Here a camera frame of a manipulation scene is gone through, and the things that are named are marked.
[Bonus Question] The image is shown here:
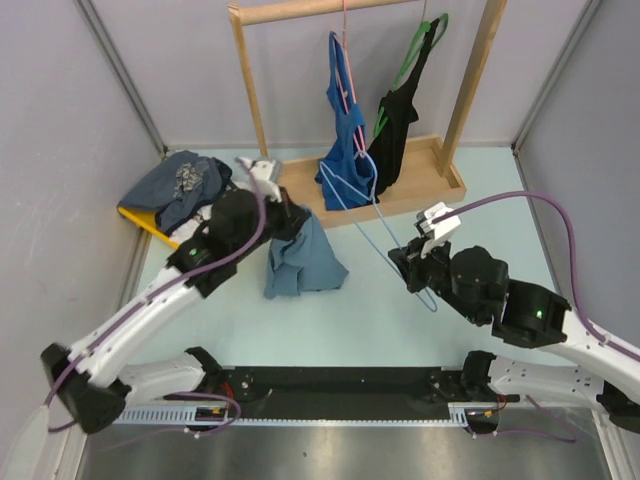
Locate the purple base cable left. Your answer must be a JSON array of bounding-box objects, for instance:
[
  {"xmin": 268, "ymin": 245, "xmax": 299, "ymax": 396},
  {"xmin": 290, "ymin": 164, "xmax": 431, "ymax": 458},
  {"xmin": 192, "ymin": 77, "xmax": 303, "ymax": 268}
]
[{"xmin": 99, "ymin": 392, "xmax": 244, "ymax": 451}]

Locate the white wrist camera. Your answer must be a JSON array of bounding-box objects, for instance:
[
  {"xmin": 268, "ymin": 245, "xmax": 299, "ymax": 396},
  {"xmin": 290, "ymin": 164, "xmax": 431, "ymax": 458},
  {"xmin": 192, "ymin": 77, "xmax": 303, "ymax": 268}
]
[
  {"xmin": 416, "ymin": 202, "xmax": 461, "ymax": 258},
  {"xmin": 233, "ymin": 157, "xmax": 283, "ymax": 202}
]

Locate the pink wire hanger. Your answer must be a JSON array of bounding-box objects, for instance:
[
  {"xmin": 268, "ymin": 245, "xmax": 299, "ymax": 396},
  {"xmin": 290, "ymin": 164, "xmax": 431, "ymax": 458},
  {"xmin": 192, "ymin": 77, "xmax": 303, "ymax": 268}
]
[{"xmin": 332, "ymin": 0, "xmax": 366, "ymax": 158}]

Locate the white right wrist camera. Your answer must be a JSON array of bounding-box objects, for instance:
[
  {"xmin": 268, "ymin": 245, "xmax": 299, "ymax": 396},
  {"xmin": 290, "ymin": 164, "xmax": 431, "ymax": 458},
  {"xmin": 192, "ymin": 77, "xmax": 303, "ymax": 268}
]
[{"xmin": 416, "ymin": 202, "xmax": 461, "ymax": 258}]

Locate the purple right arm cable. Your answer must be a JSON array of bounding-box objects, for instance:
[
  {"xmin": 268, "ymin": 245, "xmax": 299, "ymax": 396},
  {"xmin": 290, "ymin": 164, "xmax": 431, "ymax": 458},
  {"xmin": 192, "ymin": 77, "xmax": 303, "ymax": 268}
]
[{"xmin": 429, "ymin": 191, "xmax": 640, "ymax": 359}]

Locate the light blue wire hanger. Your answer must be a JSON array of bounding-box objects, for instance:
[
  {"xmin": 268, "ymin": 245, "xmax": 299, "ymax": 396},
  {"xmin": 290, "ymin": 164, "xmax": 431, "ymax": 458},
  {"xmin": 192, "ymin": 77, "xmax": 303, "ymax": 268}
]
[{"xmin": 318, "ymin": 149, "xmax": 439, "ymax": 314}]

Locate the white garment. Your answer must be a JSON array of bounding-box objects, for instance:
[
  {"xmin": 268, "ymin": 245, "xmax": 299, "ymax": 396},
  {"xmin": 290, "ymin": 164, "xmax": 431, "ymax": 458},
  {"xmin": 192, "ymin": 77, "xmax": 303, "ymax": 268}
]
[{"xmin": 156, "ymin": 180, "xmax": 244, "ymax": 244}]

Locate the wooden clothes rack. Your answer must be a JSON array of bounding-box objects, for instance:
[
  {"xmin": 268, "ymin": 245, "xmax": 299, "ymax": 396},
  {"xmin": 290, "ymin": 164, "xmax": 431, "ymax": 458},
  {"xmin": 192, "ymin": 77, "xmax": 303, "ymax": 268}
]
[{"xmin": 227, "ymin": 0, "xmax": 469, "ymax": 230}]

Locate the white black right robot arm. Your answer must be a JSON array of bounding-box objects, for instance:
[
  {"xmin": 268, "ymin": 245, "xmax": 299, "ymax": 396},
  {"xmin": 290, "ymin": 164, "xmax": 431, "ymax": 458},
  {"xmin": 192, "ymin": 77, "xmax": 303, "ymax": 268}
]
[{"xmin": 388, "ymin": 238, "xmax": 639, "ymax": 433}]

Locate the grey-blue tank top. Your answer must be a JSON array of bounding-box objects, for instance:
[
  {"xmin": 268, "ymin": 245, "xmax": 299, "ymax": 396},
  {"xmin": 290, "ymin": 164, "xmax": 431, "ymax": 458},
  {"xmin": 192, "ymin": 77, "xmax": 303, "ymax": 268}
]
[{"xmin": 263, "ymin": 208, "xmax": 349, "ymax": 300}]

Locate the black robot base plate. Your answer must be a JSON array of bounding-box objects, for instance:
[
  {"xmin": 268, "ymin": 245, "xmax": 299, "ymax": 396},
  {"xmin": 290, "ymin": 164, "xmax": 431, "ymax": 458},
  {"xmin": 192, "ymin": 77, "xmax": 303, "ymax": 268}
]
[{"xmin": 217, "ymin": 366, "xmax": 507, "ymax": 424}]

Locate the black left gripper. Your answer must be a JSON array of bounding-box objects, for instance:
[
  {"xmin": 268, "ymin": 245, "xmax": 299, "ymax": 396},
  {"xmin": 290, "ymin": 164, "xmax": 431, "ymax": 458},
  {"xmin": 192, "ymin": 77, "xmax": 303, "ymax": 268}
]
[{"xmin": 236, "ymin": 186, "xmax": 313, "ymax": 260}]

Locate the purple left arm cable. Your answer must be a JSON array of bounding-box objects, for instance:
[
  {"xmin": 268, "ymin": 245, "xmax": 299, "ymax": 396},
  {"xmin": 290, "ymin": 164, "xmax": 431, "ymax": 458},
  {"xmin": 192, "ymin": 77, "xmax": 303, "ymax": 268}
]
[{"xmin": 44, "ymin": 164, "xmax": 269, "ymax": 434}]

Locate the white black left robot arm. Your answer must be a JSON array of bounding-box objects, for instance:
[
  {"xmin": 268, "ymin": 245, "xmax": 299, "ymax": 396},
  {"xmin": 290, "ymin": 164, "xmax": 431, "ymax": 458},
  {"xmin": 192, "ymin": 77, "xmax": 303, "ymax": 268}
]
[{"xmin": 40, "ymin": 189, "xmax": 311, "ymax": 434}]

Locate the yellow plastic tray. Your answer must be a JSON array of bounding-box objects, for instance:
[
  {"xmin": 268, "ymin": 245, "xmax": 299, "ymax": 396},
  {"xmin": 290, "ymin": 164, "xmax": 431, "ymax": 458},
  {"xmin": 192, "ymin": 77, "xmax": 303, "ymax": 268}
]
[{"xmin": 117, "ymin": 207, "xmax": 179, "ymax": 249}]

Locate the black tank top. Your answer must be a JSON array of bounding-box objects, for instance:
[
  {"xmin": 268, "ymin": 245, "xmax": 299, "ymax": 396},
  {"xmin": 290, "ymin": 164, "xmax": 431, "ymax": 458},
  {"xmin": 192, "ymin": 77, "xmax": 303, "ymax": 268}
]
[{"xmin": 364, "ymin": 17, "xmax": 444, "ymax": 199}]

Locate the royal blue tank top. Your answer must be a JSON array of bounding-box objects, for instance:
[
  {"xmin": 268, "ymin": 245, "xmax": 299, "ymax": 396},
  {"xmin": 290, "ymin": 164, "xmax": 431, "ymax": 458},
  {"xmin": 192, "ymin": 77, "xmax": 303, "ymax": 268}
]
[{"xmin": 315, "ymin": 32, "xmax": 373, "ymax": 211}]

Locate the green plastic hanger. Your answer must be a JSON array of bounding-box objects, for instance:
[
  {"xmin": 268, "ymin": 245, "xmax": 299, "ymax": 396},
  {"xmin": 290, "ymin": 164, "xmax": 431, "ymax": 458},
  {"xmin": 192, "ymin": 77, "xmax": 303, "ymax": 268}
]
[{"xmin": 373, "ymin": 13, "xmax": 449, "ymax": 138}]

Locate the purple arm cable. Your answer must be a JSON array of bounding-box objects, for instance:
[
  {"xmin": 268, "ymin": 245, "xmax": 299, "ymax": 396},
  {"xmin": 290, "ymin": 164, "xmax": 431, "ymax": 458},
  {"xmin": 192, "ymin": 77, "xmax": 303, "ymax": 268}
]
[
  {"xmin": 429, "ymin": 191, "xmax": 640, "ymax": 359},
  {"xmin": 44, "ymin": 164, "xmax": 269, "ymax": 434}
]

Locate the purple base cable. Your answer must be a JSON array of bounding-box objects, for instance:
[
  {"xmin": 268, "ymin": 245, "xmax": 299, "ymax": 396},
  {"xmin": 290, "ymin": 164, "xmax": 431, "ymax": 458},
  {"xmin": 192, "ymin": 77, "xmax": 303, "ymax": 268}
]
[
  {"xmin": 99, "ymin": 392, "xmax": 244, "ymax": 451},
  {"xmin": 467, "ymin": 394, "xmax": 581, "ymax": 446}
]

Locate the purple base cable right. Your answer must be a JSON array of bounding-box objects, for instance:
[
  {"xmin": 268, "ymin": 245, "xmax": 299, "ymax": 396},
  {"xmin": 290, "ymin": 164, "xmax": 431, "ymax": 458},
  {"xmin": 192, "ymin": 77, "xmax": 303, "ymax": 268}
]
[{"xmin": 467, "ymin": 394, "xmax": 581, "ymax": 446}]

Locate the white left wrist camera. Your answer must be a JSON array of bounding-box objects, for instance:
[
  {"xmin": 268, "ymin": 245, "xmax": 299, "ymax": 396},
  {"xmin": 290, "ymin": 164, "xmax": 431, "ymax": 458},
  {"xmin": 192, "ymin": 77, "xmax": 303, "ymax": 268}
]
[{"xmin": 233, "ymin": 157, "xmax": 283, "ymax": 202}]

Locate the dark blue printed shirt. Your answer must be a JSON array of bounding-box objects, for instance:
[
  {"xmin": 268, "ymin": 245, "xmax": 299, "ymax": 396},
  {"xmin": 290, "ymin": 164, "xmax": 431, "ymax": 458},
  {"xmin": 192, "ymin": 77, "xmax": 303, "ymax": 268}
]
[{"xmin": 118, "ymin": 151, "xmax": 232, "ymax": 236}]

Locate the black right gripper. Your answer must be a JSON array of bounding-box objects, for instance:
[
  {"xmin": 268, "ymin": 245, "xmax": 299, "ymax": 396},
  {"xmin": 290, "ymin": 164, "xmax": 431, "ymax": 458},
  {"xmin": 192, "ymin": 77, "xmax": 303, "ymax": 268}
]
[{"xmin": 388, "ymin": 231, "xmax": 484, "ymax": 324}]

